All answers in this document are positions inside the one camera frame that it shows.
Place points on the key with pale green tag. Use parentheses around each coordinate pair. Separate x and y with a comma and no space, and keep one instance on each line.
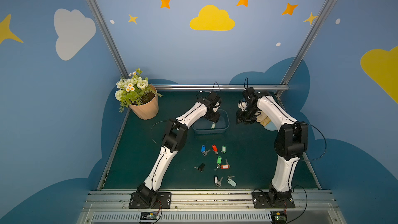
(231,181)

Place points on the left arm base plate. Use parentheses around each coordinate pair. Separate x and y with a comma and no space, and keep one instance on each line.
(161,199)

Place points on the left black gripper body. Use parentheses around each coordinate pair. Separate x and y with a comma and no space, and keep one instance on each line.
(213,115)

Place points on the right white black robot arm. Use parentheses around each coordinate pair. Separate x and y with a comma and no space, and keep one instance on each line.
(290,143)

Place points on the white artificial flowers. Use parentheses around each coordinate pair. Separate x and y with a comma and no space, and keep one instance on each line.
(134,90)

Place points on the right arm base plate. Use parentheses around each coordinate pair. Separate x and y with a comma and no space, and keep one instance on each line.
(273,199)

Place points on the key with bright green tag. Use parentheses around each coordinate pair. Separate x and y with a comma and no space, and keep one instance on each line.
(219,160)

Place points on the terracotta flower pot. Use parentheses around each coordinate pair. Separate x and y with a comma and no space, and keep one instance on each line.
(148,110)

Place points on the controller board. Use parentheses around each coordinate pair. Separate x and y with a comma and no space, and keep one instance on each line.
(278,218)
(148,217)

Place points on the key with light green tag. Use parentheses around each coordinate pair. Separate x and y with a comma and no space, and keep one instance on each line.
(223,148)

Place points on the translucent blue storage box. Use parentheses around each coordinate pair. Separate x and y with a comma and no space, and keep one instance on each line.
(204,126)

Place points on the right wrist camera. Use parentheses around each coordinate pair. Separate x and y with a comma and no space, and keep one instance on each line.
(242,105)

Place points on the key with black tag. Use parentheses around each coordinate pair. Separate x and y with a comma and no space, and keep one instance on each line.
(200,167)
(218,181)

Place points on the key with red tag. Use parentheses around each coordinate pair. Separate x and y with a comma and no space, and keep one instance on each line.
(215,149)
(225,166)

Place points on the right controller board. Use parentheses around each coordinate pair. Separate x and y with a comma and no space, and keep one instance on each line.
(278,218)

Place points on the beige work glove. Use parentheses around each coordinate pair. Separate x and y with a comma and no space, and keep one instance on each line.
(263,119)

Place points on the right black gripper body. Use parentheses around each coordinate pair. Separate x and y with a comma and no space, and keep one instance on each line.
(244,117)

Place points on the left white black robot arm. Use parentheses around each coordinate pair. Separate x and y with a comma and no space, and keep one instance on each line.
(173,141)

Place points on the key with blue tag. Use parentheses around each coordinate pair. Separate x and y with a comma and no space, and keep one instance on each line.
(204,151)

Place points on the left controller board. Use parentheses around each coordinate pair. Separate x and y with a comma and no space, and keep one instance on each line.
(148,217)

